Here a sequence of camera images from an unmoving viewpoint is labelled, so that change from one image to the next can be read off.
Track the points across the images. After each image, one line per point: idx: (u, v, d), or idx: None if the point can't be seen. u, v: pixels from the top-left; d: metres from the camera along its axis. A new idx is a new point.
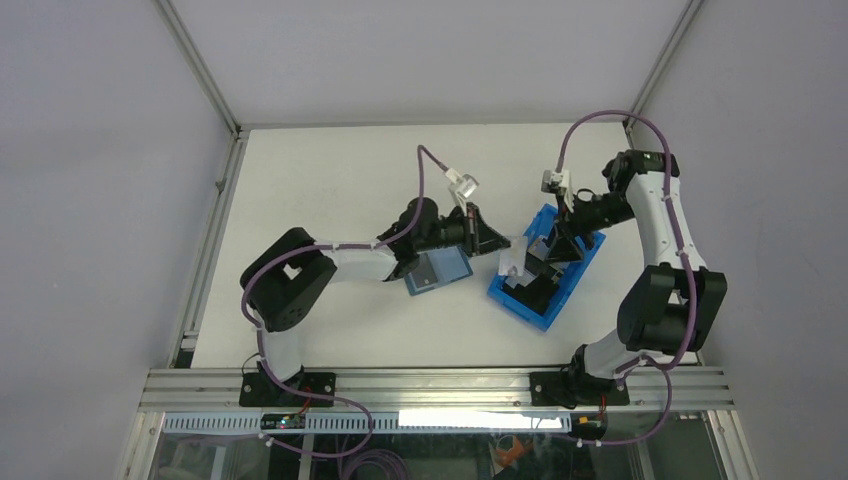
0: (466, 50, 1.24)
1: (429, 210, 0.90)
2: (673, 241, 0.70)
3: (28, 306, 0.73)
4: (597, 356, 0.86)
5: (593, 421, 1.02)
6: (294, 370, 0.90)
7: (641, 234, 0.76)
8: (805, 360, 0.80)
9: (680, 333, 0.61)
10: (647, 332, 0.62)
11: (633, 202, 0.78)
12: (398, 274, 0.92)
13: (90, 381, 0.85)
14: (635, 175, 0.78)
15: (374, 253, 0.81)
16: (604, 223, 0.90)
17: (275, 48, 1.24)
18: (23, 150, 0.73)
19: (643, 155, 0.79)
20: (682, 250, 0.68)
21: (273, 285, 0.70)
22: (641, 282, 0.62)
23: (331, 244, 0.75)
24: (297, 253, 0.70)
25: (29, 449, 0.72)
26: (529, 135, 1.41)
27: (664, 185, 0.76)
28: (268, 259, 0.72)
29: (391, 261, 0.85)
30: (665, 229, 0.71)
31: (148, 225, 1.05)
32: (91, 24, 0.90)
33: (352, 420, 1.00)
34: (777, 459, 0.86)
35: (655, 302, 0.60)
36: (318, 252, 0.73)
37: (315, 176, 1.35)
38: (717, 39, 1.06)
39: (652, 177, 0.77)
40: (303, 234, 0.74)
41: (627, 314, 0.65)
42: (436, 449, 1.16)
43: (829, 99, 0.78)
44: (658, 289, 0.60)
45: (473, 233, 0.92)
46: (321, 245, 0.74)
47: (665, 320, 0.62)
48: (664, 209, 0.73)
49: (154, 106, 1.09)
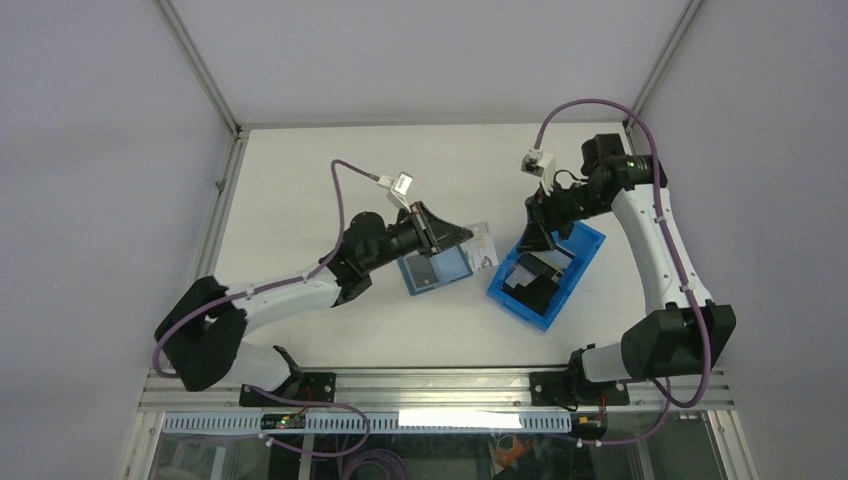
0: (466, 50, 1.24)
1: (376, 223, 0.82)
2: (676, 275, 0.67)
3: (28, 306, 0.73)
4: (597, 365, 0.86)
5: (594, 421, 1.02)
6: (285, 377, 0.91)
7: (639, 261, 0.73)
8: (805, 360, 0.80)
9: (693, 363, 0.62)
10: (661, 369, 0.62)
11: (625, 223, 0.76)
12: (349, 295, 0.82)
13: (89, 382, 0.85)
14: (622, 191, 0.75)
15: (309, 285, 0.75)
16: (580, 214, 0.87)
17: (275, 48, 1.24)
18: (23, 149, 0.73)
19: (627, 164, 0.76)
20: (686, 285, 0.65)
21: (186, 343, 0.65)
22: (651, 325, 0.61)
23: (246, 290, 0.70)
24: (210, 305, 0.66)
25: (28, 449, 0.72)
26: (529, 136, 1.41)
27: (656, 205, 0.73)
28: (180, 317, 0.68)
29: (333, 288, 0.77)
30: (665, 261, 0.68)
31: (148, 225, 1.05)
32: (90, 23, 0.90)
33: (351, 420, 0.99)
34: (777, 458, 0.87)
35: (668, 345, 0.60)
36: (229, 302, 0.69)
37: (314, 175, 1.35)
38: (717, 40, 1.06)
39: (640, 191, 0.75)
40: (214, 284, 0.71)
41: (635, 348, 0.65)
42: (436, 448, 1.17)
43: (830, 100, 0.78)
44: (670, 334, 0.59)
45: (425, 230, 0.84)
46: (233, 294, 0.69)
47: (678, 354, 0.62)
48: (659, 234, 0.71)
49: (153, 106, 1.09)
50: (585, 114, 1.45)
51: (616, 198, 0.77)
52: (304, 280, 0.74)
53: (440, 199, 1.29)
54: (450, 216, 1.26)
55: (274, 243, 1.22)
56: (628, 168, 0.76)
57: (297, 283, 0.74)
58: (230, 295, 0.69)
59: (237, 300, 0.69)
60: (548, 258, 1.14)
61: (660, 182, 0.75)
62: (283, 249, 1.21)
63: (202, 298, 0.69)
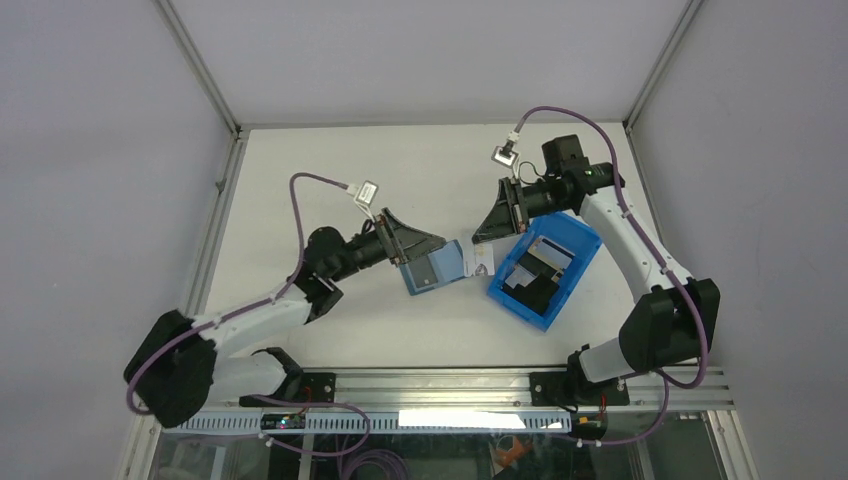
0: (466, 49, 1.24)
1: (331, 237, 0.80)
2: (654, 259, 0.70)
3: (26, 303, 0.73)
4: (597, 364, 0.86)
5: (593, 421, 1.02)
6: (281, 380, 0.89)
7: (617, 255, 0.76)
8: (804, 360, 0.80)
9: (691, 345, 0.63)
10: (663, 358, 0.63)
11: (597, 223, 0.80)
12: (321, 310, 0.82)
13: (89, 381, 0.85)
14: (587, 197, 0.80)
15: (276, 307, 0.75)
16: (549, 206, 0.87)
17: (275, 49, 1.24)
18: (21, 148, 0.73)
19: (587, 173, 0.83)
20: (665, 267, 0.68)
21: (155, 384, 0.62)
22: (643, 315, 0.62)
23: (213, 320, 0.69)
24: (173, 342, 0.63)
25: (27, 449, 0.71)
26: (532, 136, 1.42)
27: (620, 201, 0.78)
28: (147, 355, 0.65)
29: (302, 309, 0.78)
30: (641, 249, 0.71)
31: (148, 227, 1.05)
32: (90, 25, 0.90)
33: (350, 420, 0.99)
34: (777, 458, 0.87)
35: (662, 329, 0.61)
36: (196, 334, 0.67)
37: (340, 186, 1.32)
38: (716, 39, 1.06)
39: (603, 195, 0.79)
40: (179, 318, 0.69)
41: (632, 343, 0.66)
42: (436, 449, 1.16)
43: (831, 98, 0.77)
44: (662, 320, 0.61)
45: (391, 240, 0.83)
46: (200, 324, 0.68)
47: (673, 338, 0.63)
48: (629, 227, 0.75)
49: (153, 107, 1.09)
50: (584, 114, 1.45)
51: (582, 203, 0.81)
52: (273, 300, 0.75)
53: (440, 199, 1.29)
54: (451, 215, 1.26)
55: (275, 243, 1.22)
56: (592, 176, 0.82)
57: (266, 304, 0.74)
58: (198, 327, 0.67)
59: (205, 331, 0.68)
60: (548, 258, 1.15)
61: (619, 183, 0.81)
62: (283, 250, 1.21)
63: (169, 331, 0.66)
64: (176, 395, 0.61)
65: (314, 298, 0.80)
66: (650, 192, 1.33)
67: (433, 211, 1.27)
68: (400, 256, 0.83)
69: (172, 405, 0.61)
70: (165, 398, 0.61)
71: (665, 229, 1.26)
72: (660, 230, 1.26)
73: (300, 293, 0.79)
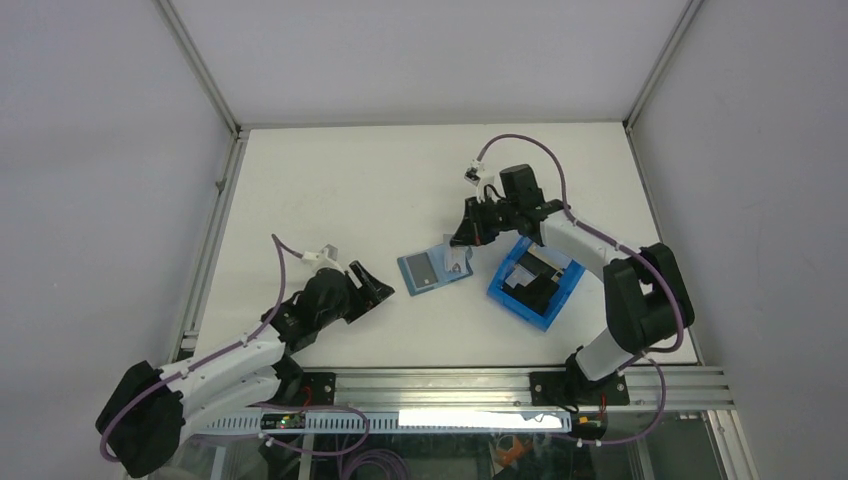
0: (466, 49, 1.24)
1: (332, 276, 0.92)
2: (607, 244, 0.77)
3: (25, 303, 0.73)
4: (595, 359, 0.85)
5: (593, 421, 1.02)
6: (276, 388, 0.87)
7: (582, 259, 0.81)
8: (806, 360, 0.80)
9: (670, 313, 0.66)
10: (649, 328, 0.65)
11: (558, 241, 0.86)
12: (295, 345, 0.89)
13: (89, 381, 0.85)
14: (542, 225, 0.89)
15: (247, 350, 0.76)
16: (501, 225, 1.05)
17: (275, 48, 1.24)
18: (20, 147, 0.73)
19: (541, 208, 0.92)
20: (617, 244, 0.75)
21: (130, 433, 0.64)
22: (609, 286, 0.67)
23: (181, 371, 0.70)
24: (143, 395, 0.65)
25: (28, 449, 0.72)
26: (508, 151, 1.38)
27: (567, 216, 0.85)
28: (117, 407, 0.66)
29: (276, 348, 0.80)
30: (594, 240, 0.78)
31: (147, 226, 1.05)
32: (90, 25, 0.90)
33: (350, 420, 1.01)
34: (777, 459, 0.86)
35: (633, 296, 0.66)
36: (165, 385, 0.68)
37: (339, 186, 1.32)
38: (716, 39, 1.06)
39: (554, 217, 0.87)
40: (148, 368, 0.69)
41: (619, 325, 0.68)
42: (436, 449, 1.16)
43: (831, 98, 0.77)
44: (627, 282, 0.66)
45: (363, 285, 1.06)
46: (168, 377, 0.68)
47: (652, 311, 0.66)
48: (582, 231, 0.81)
49: (153, 107, 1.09)
50: (585, 113, 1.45)
51: (541, 231, 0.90)
52: (244, 344, 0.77)
53: (440, 199, 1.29)
54: (450, 214, 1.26)
55: (275, 243, 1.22)
56: (540, 209, 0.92)
57: (237, 348, 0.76)
58: (166, 379, 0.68)
59: (172, 383, 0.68)
60: (548, 258, 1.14)
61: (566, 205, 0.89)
62: None
63: (136, 386, 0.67)
64: (145, 444, 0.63)
65: (291, 334, 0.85)
66: (650, 192, 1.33)
67: (433, 211, 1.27)
68: (372, 297, 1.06)
69: (142, 454, 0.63)
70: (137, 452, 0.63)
71: (665, 229, 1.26)
72: (660, 230, 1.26)
73: (275, 331, 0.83)
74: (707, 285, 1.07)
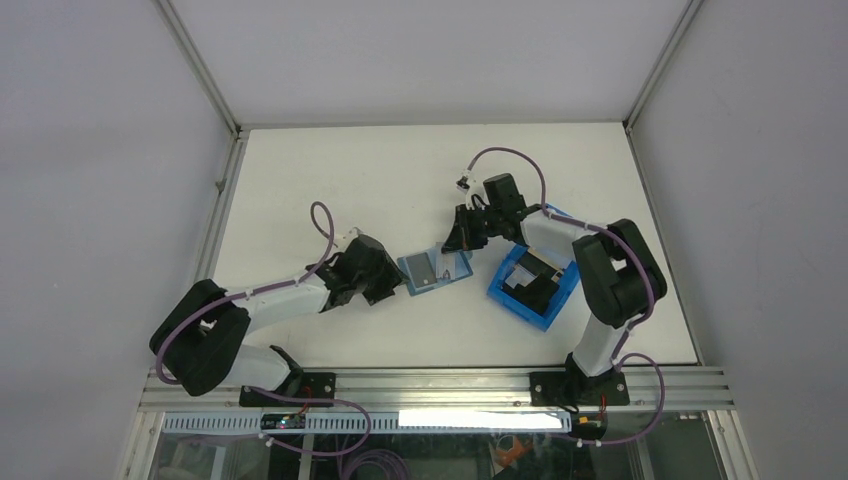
0: (466, 49, 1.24)
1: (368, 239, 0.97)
2: (577, 227, 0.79)
3: (25, 303, 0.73)
4: (588, 352, 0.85)
5: (594, 421, 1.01)
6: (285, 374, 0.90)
7: (561, 248, 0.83)
8: (805, 360, 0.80)
9: (642, 286, 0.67)
10: (624, 297, 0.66)
11: (539, 235, 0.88)
12: (334, 300, 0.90)
13: (89, 381, 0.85)
14: (523, 223, 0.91)
15: (300, 287, 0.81)
16: (486, 230, 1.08)
17: (275, 48, 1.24)
18: (20, 149, 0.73)
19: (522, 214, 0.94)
20: (586, 225, 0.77)
21: (186, 348, 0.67)
22: (582, 262, 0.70)
23: (245, 291, 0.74)
24: (206, 309, 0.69)
25: (28, 447, 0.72)
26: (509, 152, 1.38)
27: (541, 210, 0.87)
28: (177, 322, 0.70)
29: (320, 293, 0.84)
30: (565, 225, 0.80)
31: (148, 226, 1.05)
32: (90, 26, 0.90)
33: (351, 420, 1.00)
34: (778, 459, 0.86)
35: (604, 269, 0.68)
36: (230, 302, 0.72)
37: (339, 186, 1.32)
38: (716, 39, 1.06)
39: (533, 215, 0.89)
40: (211, 286, 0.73)
41: (597, 301, 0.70)
42: (436, 449, 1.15)
43: (831, 98, 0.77)
44: (596, 255, 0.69)
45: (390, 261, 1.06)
46: (233, 294, 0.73)
47: (625, 282, 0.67)
48: (555, 221, 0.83)
49: (153, 107, 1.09)
50: (584, 114, 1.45)
51: (525, 231, 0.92)
52: (296, 283, 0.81)
53: (440, 198, 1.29)
54: (450, 214, 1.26)
55: (274, 243, 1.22)
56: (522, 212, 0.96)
57: (289, 285, 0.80)
58: (231, 296, 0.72)
59: (238, 300, 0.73)
60: (549, 258, 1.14)
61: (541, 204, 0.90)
62: (284, 251, 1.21)
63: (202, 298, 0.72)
64: (206, 358, 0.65)
65: (334, 285, 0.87)
66: (650, 192, 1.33)
67: (433, 210, 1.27)
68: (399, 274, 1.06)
69: (201, 367, 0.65)
70: (193, 369, 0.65)
71: (665, 229, 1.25)
72: (660, 230, 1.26)
73: (320, 280, 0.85)
74: (708, 285, 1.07)
